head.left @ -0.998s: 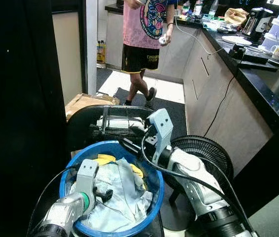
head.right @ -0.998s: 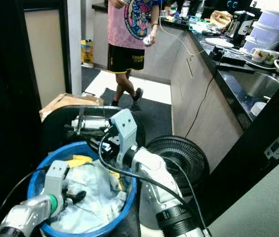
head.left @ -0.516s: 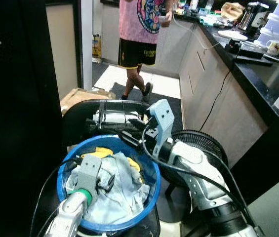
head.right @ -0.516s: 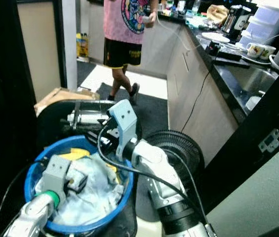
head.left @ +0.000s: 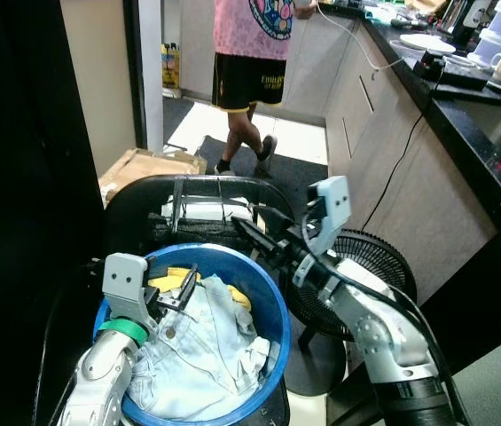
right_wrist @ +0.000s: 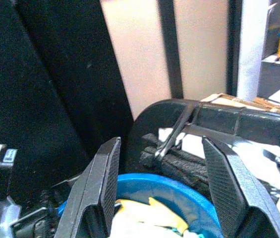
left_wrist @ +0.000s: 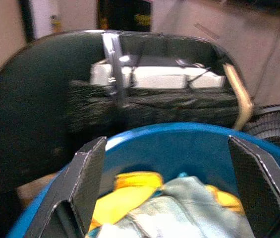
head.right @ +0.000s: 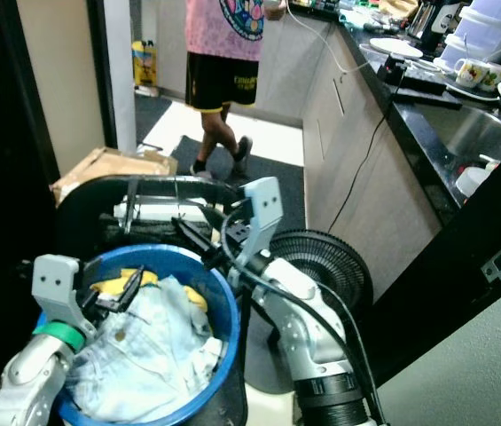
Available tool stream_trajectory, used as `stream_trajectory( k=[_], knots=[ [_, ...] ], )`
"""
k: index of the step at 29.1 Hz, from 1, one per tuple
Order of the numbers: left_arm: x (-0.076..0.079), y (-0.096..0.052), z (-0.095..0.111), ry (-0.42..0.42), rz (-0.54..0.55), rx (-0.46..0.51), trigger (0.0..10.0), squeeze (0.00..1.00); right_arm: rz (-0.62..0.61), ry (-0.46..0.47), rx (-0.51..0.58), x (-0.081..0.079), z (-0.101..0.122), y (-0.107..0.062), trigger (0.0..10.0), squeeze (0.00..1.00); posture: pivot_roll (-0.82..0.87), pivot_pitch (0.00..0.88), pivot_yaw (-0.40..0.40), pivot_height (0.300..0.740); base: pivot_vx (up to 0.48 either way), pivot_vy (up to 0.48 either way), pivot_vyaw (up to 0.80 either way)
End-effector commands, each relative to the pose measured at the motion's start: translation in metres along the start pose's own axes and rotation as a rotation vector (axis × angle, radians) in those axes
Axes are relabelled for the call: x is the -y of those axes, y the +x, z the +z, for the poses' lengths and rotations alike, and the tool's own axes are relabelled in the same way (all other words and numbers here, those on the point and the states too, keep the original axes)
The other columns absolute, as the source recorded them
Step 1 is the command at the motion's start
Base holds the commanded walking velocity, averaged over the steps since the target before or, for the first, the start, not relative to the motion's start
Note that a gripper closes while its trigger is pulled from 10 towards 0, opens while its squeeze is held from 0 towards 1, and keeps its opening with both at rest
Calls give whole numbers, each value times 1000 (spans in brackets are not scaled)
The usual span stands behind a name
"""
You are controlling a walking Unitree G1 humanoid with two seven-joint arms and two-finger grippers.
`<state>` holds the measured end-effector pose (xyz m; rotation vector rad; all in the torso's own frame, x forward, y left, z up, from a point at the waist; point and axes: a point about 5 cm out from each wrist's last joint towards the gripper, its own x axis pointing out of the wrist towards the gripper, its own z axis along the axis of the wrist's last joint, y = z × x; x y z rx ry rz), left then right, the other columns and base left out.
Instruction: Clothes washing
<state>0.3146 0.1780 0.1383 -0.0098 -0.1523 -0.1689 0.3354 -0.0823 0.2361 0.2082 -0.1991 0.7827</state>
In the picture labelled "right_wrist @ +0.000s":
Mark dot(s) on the yellow white teal cloth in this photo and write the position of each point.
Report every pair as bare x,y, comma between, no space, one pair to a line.
142,218

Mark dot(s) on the white post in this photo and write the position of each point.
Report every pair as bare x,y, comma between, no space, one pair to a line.
250,49

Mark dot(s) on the blue plastic basin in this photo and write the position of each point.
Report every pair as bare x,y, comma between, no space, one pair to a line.
154,186

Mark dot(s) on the brown cardboard box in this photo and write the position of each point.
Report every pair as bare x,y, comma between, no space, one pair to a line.
229,100

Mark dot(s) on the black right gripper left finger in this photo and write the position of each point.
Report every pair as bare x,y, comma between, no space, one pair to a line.
92,188

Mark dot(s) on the black ribbed foam pad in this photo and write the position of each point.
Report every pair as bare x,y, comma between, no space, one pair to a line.
179,168

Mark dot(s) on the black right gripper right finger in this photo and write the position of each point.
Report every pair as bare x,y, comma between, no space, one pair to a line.
234,193

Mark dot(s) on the black metal bar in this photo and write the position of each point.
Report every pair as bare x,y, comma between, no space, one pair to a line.
233,49
170,49

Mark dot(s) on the black door panel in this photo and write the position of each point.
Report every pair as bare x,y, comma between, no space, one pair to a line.
30,74

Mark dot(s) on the black plastic tub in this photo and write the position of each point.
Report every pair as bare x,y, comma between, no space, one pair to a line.
216,119

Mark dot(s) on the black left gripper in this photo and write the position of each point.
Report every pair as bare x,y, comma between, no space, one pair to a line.
35,225

